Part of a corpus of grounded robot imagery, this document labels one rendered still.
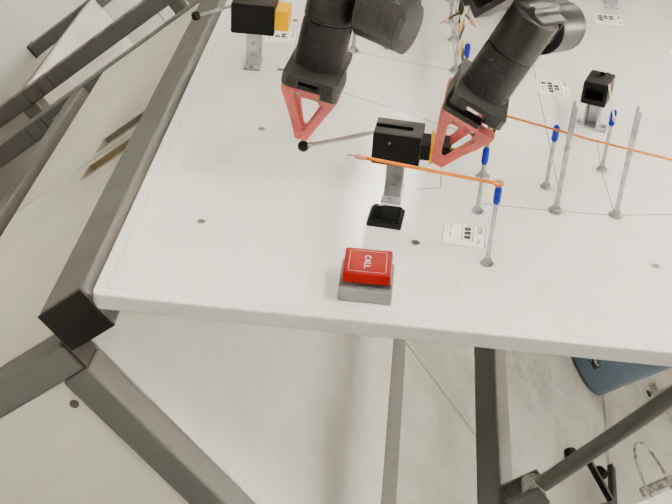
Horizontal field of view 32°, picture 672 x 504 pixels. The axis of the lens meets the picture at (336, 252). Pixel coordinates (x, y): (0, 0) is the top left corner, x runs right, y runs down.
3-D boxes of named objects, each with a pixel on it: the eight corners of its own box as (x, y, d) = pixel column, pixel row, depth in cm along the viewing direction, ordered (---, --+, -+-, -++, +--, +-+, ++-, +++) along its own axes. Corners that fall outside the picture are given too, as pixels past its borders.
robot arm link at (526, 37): (510, -10, 122) (549, 24, 120) (539, -12, 127) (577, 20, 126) (475, 43, 126) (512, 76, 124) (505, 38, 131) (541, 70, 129)
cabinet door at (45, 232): (-133, 444, 139) (67, 320, 126) (12, 212, 185) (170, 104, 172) (-119, 455, 140) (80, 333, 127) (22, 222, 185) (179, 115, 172)
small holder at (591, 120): (617, 110, 163) (627, 63, 159) (603, 136, 156) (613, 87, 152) (585, 103, 164) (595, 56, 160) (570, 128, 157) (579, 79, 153)
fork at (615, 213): (623, 220, 137) (648, 113, 130) (608, 219, 137) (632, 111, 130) (622, 212, 139) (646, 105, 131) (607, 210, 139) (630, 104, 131)
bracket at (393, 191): (385, 183, 141) (389, 147, 139) (405, 186, 141) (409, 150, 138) (380, 202, 138) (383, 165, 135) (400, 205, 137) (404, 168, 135)
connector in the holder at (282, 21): (277, 20, 166) (278, 1, 165) (291, 21, 166) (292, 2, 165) (274, 30, 163) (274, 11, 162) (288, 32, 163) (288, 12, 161)
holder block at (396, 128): (375, 146, 139) (378, 116, 136) (422, 152, 138) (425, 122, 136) (370, 162, 135) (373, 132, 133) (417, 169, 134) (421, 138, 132)
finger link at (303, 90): (335, 129, 141) (352, 60, 135) (324, 155, 135) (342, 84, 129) (282, 113, 141) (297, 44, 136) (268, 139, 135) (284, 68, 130)
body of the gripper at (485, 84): (502, 97, 135) (538, 47, 131) (496, 135, 127) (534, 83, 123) (455, 69, 134) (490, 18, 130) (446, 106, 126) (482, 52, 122)
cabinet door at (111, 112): (14, 211, 185) (172, 103, 172) (101, 71, 231) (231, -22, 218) (23, 219, 186) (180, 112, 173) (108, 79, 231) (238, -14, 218)
